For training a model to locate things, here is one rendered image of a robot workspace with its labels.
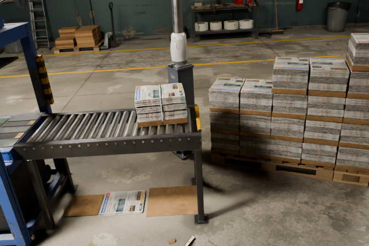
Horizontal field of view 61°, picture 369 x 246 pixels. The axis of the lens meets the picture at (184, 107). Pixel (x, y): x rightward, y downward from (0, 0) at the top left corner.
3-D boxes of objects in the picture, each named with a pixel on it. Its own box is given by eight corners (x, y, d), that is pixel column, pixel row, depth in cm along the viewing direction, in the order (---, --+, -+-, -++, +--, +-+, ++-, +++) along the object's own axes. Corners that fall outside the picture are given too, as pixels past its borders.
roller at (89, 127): (100, 117, 269) (99, 112, 267) (85, 145, 226) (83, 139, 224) (94, 117, 269) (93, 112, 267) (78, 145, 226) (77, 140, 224)
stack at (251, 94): (218, 145, 358) (217, 76, 324) (329, 158, 321) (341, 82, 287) (210, 163, 325) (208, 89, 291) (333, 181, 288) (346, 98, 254)
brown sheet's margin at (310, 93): (306, 80, 296) (307, 76, 294) (340, 82, 287) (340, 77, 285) (307, 95, 263) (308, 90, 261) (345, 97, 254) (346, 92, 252)
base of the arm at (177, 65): (163, 66, 310) (163, 60, 308) (182, 61, 322) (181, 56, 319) (173, 70, 297) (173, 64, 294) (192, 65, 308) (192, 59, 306)
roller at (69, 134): (84, 118, 269) (83, 112, 267) (67, 146, 226) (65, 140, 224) (79, 118, 269) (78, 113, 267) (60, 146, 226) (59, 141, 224)
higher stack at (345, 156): (329, 158, 321) (348, 32, 268) (362, 162, 311) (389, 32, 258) (331, 181, 288) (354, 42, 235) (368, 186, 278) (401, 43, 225)
